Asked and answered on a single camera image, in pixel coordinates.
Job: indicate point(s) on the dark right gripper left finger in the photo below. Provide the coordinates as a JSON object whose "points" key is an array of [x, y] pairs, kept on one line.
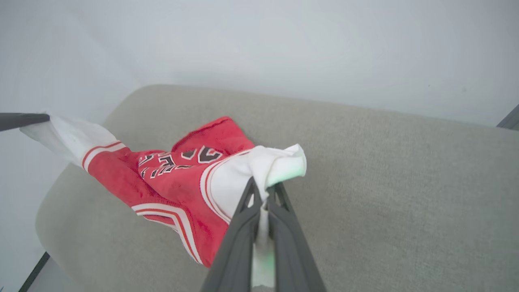
{"points": [[239, 247]]}

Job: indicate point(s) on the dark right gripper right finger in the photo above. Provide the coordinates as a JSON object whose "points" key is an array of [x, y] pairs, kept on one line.
{"points": [[294, 251]]}

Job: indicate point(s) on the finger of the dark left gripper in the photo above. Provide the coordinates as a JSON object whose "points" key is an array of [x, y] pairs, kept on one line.
{"points": [[20, 120]]}

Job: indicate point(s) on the red and white jersey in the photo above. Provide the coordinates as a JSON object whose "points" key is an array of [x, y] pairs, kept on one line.
{"points": [[178, 190]]}

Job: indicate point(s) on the grey fabric-covered table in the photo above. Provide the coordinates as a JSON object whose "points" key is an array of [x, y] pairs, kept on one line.
{"points": [[385, 182]]}

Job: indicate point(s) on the black floor edge strip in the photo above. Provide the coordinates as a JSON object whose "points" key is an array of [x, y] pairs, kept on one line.
{"points": [[33, 271]]}

